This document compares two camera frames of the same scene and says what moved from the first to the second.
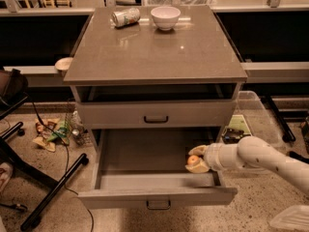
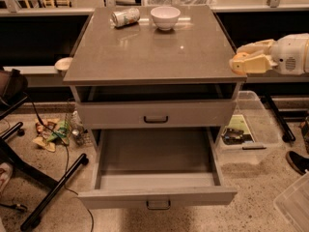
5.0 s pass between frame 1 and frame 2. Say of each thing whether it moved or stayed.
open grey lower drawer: stayed
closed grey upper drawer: stayed
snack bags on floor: stayed
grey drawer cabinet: stayed
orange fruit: moved
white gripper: moved
